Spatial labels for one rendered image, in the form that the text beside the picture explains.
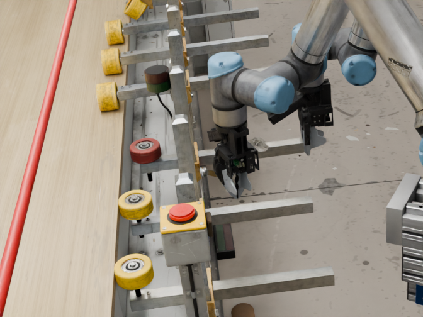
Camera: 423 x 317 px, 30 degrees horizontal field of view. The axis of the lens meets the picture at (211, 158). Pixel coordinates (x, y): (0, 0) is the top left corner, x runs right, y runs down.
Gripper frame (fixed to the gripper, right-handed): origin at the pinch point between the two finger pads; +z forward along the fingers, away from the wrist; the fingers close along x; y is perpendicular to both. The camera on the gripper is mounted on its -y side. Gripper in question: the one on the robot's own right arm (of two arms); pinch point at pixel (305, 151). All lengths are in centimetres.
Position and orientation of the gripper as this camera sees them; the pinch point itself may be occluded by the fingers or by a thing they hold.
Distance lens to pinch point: 211.9
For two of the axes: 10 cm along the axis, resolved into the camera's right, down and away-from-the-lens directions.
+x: -0.7, -5.1, 8.6
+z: 1.1, 8.5, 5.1
